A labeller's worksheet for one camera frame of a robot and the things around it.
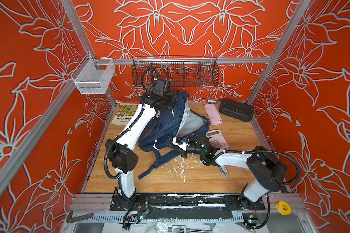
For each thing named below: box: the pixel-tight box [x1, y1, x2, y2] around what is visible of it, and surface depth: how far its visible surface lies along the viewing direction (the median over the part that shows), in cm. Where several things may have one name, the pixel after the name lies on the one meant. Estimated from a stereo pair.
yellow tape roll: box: [275, 200, 293, 216], surface depth 72 cm
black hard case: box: [218, 99, 254, 123], surface depth 109 cm
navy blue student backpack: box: [138, 90, 210, 180], surface depth 81 cm
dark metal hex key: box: [66, 211, 94, 223], surface depth 71 cm
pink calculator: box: [205, 129, 230, 150], surface depth 97 cm
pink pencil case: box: [204, 103, 223, 126], surface depth 112 cm
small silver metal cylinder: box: [207, 98, 217, 104], surface depth 120 cm
